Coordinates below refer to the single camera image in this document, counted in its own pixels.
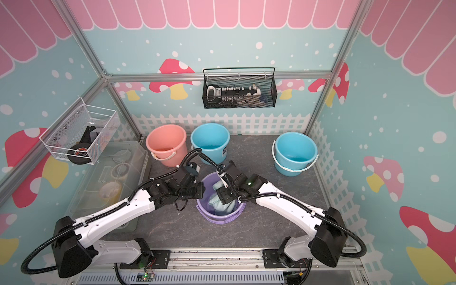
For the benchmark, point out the light green cloth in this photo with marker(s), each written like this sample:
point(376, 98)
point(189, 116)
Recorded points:
point(216, 207)

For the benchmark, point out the purple bucket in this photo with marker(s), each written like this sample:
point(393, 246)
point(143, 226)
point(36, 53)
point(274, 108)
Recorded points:
point(210, 182)

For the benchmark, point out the pink plastic bucket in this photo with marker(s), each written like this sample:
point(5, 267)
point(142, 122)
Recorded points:
point(167, 144)

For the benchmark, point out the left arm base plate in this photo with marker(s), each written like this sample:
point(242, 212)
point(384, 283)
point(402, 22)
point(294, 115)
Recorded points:
point(151, 260)

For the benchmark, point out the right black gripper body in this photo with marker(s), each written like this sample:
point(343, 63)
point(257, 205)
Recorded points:
point(225, 193)

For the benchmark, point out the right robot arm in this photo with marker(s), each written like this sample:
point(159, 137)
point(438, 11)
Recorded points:
point(322, 241)

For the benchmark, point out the blue bucket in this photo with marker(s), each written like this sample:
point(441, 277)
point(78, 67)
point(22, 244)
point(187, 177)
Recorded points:
point(213, 139)
point(294, 153)

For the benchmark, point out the black wire mesh basket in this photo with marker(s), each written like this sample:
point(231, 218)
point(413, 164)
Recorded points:
point(243, 87)

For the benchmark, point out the clear plastic storage box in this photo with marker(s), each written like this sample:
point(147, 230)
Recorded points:
point(119, 170)

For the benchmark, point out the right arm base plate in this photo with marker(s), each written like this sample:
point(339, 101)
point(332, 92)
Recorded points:
point(273, 258)

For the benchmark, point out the black tape dispenser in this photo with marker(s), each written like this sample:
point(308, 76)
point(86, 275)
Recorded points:
point(79, 153)

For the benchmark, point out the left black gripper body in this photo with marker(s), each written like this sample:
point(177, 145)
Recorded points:
point(195, 192)

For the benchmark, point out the white wire basket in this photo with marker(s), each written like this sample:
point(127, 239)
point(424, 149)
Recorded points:
point(68, 129)

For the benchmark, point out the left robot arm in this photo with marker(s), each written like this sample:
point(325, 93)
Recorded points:
point(79, 245)

